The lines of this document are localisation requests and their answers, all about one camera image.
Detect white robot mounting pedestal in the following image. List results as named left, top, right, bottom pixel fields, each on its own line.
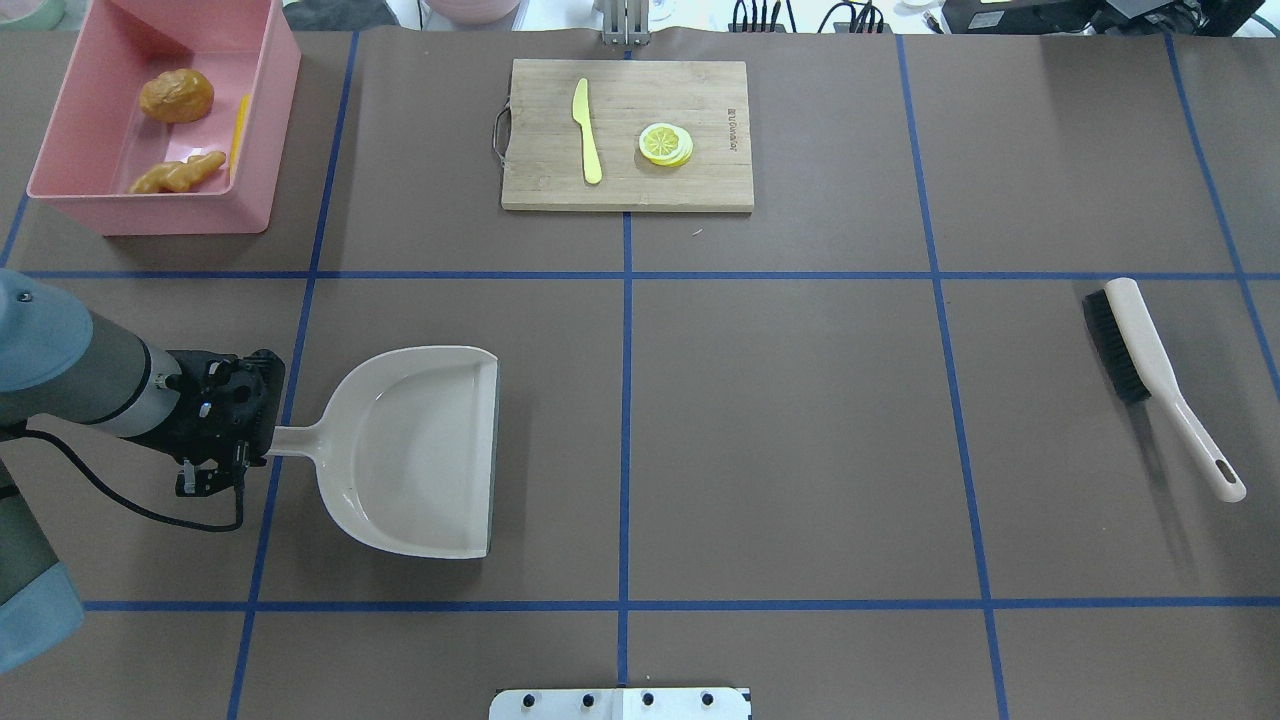
left=488, top=687, right=753, bottom=719

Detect brown toy potato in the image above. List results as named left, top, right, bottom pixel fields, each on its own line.
left=137, top=68, right=216, bottom=124

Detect yellow toy corn cob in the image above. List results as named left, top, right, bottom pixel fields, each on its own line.
left=227, top=94, right=252, bottom=179

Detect dark grey cloth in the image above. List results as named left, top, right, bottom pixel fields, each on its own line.
left=282, top=0, right=399, bottom=32

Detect wooden cutting board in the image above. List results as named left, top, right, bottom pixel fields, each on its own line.
left=500, top=59, right=755, bottom=213

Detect green cup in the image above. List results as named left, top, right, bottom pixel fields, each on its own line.
left=1, top=0, right=67, bottom=32

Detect beige plastic dustpan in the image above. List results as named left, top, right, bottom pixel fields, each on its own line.
left=269, top=345, right=500, bottom=560

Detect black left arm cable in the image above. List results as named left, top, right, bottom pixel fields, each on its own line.
left=0, top=425, right=247, bottom=533

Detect beige brush black bristles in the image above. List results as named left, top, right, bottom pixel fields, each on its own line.
left=1082, top=277, right=1247, bottom=503

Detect tan toy ginger root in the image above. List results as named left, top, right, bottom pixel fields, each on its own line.
left=127, top=151, right=227, bottom=193

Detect pink bowl with ice cubes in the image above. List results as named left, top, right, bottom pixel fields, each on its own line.
left=424, top=0, right=521, bottom=26

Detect yellow toy lemon slices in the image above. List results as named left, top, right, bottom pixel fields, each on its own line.
left=637, top=122, right=694, bottom=167

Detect yellow plastic toy knife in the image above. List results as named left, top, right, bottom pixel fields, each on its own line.
left=571, top=77, right=603, bottom=186

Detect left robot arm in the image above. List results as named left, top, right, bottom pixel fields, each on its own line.
left=1, top=269, right=285, bottom=671

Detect aluminium frame post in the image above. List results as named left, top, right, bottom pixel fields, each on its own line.
left=594, top=0, right=652, bottom=46

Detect pink plastic bin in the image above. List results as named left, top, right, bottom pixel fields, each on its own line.
left=27, top=1, right=301, bottom=236

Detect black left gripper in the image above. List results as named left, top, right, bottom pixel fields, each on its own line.
left=150, top=348, right=285, bottom=498

